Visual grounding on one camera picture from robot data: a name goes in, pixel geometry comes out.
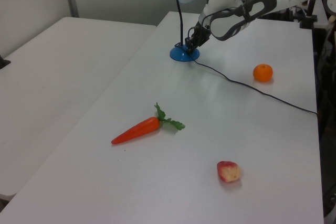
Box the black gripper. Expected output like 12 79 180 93
184 24 211 54

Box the blue gooseneck desk lamp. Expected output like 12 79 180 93
169 0 203 63

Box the orange mandarin fruit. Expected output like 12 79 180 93
253 63 274 82

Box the orange toy carrot with leaves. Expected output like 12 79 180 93
111 102 186 145

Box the red toy strawberry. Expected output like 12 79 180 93
216 161 242 183

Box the black clamp on side table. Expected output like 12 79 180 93
0 54 12 70

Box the black lamp power cable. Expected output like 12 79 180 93
192 58 319 116

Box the black camera stand clamp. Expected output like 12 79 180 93
299 0 319 29

